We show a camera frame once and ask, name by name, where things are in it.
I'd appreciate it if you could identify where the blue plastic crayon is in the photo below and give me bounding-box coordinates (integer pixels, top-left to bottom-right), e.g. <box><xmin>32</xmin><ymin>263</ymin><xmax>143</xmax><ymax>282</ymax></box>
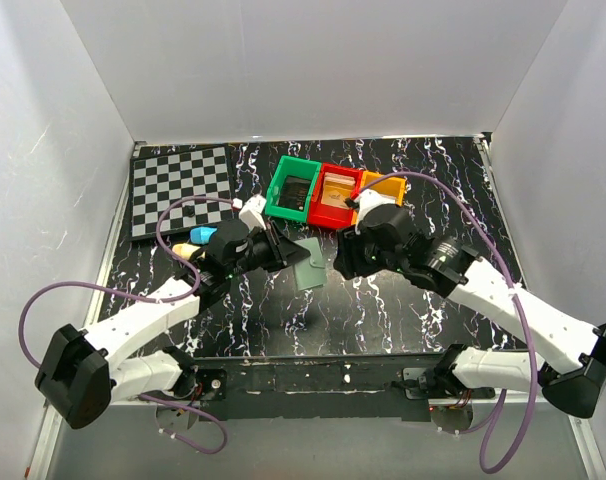
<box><xmin>189</xmin><ymin>226</ymin><xmax>217</xmax><ymax>245</ymax></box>

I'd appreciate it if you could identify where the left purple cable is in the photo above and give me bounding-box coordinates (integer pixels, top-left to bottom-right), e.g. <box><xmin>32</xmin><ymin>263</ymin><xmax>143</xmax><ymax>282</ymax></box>
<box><xmin>18</xmin><ymin>195</ymin><xmax>244</xmax><ymax>455</ymax></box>

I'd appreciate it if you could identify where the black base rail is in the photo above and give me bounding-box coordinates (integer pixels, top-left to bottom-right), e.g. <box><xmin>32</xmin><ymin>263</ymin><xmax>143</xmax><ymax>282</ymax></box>
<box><xmin>171</xmin><ymin>352</ymin><xmax>494</xmax><ymax>422</ymax></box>

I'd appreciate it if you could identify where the orange card in red bin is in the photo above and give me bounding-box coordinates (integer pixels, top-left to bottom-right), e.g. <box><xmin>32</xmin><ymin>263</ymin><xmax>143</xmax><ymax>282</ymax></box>
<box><xmin>321</xmin><ymin>172</ymin><xmax>356</xmax><ymax>209</ymax></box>

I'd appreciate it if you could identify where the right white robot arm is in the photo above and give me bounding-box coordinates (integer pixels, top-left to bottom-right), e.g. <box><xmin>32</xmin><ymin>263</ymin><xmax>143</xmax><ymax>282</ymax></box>
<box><xmin>334</xmin><ymin>191</ymin><xmax>606</xmax><ymax>419</ymax></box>

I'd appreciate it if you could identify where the yellow plastic bin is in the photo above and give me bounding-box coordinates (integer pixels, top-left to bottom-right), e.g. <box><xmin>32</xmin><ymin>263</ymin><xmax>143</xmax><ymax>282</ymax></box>
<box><xmin>360</xmin><ymin>170</ymin><xmax>406</xmax><ymax>206</ymax></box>

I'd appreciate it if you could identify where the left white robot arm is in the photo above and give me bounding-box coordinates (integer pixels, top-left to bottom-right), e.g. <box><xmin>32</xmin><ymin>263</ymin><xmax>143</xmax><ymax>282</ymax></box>
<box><xmin>35</xmin><ymin>219</ymin><xmax>311</xmax><ymax>429</ymax></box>

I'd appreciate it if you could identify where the green card holder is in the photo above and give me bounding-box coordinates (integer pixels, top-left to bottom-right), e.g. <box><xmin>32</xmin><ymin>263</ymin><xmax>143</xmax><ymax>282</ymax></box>
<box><xmin>293</xmin><ymin>237</ymin><xmax>327</xmax><ymax>291</ymax></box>

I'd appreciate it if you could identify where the cream plastic crayon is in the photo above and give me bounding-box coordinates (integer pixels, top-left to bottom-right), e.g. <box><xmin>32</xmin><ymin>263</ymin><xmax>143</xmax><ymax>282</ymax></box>
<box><xmin>172</xmin><ymin>243</ymin><xmax>205</xmax><ymax>261</ymax></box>

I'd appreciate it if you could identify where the green plastic bin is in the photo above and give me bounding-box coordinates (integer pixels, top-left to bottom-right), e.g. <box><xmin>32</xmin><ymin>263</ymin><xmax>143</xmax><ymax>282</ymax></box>
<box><xmin>265</xmin><ymin>155</ymin><xmax>321</xmax><ymax>223</ymax></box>

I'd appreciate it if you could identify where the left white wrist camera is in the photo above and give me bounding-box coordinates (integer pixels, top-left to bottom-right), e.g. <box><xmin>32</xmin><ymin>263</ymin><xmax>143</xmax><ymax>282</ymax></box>
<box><xmin>239</xmin><ymin>195</ymin><xmax>267</xmax><ymax>231</ymax></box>

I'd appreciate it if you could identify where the red plastic bin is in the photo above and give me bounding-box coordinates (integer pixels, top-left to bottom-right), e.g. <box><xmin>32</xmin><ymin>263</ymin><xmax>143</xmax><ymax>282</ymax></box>
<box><xmin>307</xmin><ymin>163</ymin><xmax>363</xmax><ymax>230</ymax></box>

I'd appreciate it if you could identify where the checkered chessboard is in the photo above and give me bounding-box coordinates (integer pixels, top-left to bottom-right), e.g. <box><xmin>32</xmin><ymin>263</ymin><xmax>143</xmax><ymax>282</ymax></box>
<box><xmin>129</xmin><ymin>145</ymin><xmax>233</xmax><ymax>241</ymax></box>

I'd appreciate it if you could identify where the black card in green bin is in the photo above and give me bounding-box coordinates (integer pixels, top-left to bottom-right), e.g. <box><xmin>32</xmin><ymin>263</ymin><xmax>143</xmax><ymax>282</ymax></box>
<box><xmin>277</xmin><ymin>175</ymin><xmax>311</xmax><ymax>211</ymax></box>

